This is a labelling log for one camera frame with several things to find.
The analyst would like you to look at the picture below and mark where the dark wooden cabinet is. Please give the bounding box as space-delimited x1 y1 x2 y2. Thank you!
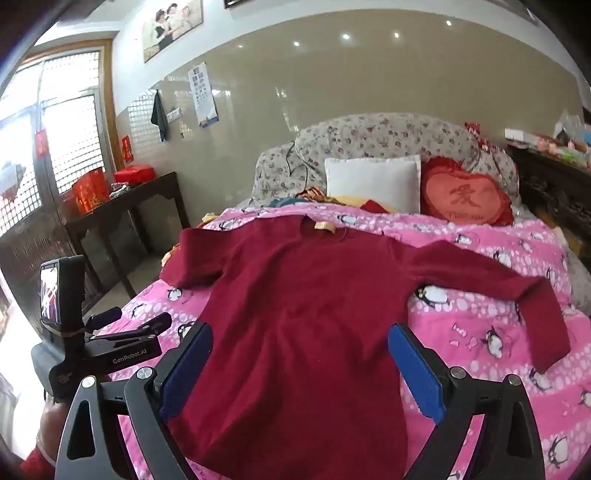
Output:
507 143 591 261

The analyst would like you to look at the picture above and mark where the flat red gift box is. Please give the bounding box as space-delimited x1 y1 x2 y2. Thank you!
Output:
113 162 157 185

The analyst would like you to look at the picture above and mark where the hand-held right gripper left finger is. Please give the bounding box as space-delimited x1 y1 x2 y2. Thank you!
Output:
54 320 215 480

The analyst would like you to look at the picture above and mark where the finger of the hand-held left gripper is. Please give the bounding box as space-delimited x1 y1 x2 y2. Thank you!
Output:
85 308 123 334
122 312 173 342

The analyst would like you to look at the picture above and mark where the clutter on cabinet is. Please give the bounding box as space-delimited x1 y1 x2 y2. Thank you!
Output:
505 108 591 163

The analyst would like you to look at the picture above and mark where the colourful pile of clothes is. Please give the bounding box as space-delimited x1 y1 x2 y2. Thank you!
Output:
267 186 389 214

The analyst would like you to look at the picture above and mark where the red bow decoration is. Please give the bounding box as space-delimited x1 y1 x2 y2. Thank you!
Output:
464 121 491 151

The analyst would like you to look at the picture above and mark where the person's left forearm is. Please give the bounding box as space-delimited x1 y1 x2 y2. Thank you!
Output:
18 396 71 480

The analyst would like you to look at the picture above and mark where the lattice window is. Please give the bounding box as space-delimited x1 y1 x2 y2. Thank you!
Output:
0 39 117 237

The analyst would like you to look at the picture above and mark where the white pillow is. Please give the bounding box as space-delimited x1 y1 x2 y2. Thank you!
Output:
324 154 422 214

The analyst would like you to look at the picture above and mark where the pink penguin print blanket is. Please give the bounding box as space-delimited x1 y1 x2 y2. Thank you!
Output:
95 203 591 480

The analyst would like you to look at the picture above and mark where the dark red fleece towel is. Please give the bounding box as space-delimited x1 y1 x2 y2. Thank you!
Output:
159 213 572 480

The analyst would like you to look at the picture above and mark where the white wall chart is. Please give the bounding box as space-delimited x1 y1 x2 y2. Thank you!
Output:
188 62 219 128

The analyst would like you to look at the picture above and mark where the orange red cloth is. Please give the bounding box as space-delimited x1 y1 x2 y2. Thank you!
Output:
419 156 516 227

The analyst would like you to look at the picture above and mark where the wall photo poster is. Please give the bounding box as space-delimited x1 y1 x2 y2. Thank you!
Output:
141 0 205 64

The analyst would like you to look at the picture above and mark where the dark hanging cloth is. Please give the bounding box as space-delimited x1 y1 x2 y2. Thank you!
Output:
150 89 170 143

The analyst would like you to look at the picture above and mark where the dark wooden side table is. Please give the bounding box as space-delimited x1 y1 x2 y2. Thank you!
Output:
64 171 191 299

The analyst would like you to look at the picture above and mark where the black cable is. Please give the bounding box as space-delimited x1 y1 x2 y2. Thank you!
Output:
283 142 311 191

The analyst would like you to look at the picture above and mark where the tall red gift box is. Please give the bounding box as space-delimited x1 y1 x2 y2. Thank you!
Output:
71 167 111 214

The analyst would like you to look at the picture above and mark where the floral bed cover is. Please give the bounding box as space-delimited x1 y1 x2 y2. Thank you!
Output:
252 112 521 214

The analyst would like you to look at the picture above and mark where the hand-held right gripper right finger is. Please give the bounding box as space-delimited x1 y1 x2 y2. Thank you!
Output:
387 322 547 480

